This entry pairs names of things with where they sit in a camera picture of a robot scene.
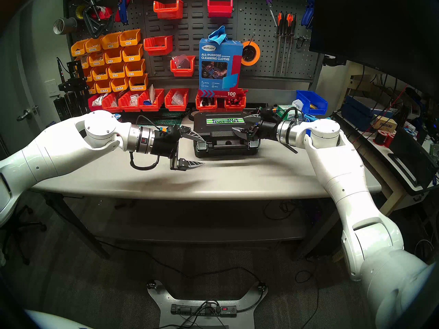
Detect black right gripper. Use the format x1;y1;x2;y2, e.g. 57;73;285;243
232;114;278;140

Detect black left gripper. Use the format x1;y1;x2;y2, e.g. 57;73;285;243
151;126;206;171

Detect black plastic tool box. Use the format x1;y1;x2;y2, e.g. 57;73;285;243
189;112;263;158

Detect blue cleaning cloths box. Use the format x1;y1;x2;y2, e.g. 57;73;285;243
198;38;243;98

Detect blue cloth in dispenser box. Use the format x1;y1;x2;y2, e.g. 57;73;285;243
208;26;227;45

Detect black metal tool stand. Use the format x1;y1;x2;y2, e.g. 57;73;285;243
53;59;91;120

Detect small cardboard box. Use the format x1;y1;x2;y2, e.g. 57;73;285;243
372;116;398;133

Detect red parts bin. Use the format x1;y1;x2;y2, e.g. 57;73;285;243
195;92;218;112
118;91;142;112
165;88;190;112
88;94;105;111
225;88;248;112
102;93;123;113
138;88;165;112

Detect green cutting mat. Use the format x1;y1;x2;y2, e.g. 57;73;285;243
151;112;188;126

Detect orange tape reel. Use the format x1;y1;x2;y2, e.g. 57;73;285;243
241;40;260;66

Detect large blue plastic bin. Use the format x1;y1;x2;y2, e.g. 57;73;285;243
296;90;328;115

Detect orange plastic bin with bag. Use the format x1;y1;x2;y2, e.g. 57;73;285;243
170;56;196;77

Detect grey workbench lower shelf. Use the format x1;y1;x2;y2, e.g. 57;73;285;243
69;198;330;250

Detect grey pegboard panel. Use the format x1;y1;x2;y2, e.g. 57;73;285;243
237;0;324;81

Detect orange black screwdriver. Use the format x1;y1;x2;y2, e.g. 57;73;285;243
274;12;284;76
281;13;292;76
286;14;297;75

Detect dark blue storage crate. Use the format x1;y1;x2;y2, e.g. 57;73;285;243
341;95;378;126

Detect red plastic bin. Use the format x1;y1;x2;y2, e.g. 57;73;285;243
207;0;234;18

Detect yellow storage bins rack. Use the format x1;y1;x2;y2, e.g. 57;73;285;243
63;0;146;92

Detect black monitor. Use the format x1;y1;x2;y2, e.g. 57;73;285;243
309;0;439;99

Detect grey gear puller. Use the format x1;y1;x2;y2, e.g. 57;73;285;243
82;0;114;39

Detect black power strip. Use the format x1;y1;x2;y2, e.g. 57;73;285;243
170;304;238;318

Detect beige side desk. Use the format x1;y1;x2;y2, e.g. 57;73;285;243
334;61;439;260

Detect black flat tray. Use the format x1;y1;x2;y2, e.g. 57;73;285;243
388;126;439;197

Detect black office chair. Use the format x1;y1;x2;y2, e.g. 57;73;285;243
10;208;47;267

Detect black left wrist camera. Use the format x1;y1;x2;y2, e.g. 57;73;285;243
156;124;181;137

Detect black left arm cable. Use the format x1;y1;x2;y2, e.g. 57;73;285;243
130;152;160;171

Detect large red wall bins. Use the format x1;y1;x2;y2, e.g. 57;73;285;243
142;0;239;79

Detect blue handled pliers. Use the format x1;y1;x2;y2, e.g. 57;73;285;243
301;0;315;29

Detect purple handled scissors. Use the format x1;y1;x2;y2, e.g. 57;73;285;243
259;0;277;26

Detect red and black wire spool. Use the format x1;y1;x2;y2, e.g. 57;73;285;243
374;130;395;148

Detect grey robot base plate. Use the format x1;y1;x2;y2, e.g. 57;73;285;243
147;280;268;329

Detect blue handled crimper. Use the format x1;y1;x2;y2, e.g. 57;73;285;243
118;0;130;25

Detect silver door handle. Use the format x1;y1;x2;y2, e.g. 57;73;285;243
16;106;39;122

